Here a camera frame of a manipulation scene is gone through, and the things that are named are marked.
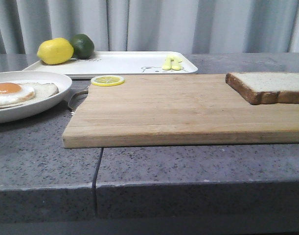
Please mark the white round plate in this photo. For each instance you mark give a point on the white round plate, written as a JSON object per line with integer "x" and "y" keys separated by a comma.
{"x": 62, "y": 82}

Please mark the yellow lemon slice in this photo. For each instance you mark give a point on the yellow lemon slice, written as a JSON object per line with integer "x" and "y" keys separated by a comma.
{"x": 107, "y": 80}

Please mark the grey curtain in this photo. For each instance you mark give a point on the grey curtain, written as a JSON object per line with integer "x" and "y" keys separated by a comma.
{"x": 186, "y": 26}

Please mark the white bear tray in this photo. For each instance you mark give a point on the white bear tray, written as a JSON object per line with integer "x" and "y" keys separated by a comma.
{"x": 117, "y": 63}

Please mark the light green plastic knife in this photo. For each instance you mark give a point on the light green plastic knife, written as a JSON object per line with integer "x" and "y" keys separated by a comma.
{"x": 176, "y": 63}

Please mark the wooden cutting board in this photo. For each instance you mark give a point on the wooden cutting board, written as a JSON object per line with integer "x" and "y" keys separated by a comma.
{"x": 149, "y": 110}

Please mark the white bread slice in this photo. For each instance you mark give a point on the white bread slice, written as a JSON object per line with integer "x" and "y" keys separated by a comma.
{"x": 265, "y": 87}

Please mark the fried egg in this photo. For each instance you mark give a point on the fried egg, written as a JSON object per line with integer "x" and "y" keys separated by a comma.
{"x": 9, "y": 92}

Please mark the light green plastic fork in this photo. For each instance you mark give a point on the light green plastic fork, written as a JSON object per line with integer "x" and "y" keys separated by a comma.
{"x": 167, "y": 65}

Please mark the green lime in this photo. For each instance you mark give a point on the green lime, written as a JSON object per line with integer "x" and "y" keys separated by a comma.
{"x": 82, "y": 45}

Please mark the metal cutting board handle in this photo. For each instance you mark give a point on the metal cutting board handle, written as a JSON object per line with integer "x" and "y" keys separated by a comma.
{"x": 71, "y": 102}

